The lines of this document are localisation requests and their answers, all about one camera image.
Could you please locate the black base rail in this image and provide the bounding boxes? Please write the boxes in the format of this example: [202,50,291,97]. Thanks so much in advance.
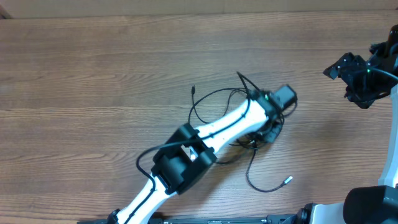
[77,213,299,224]

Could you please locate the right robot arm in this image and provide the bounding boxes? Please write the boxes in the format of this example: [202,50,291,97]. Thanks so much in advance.
[278,26,397,223]

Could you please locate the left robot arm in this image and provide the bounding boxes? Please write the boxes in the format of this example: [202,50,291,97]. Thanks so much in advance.
[107,85,297,223]

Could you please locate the black USB cable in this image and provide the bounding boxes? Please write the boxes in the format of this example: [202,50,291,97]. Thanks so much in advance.
[188,71,262,124]
[214,124,294,193]

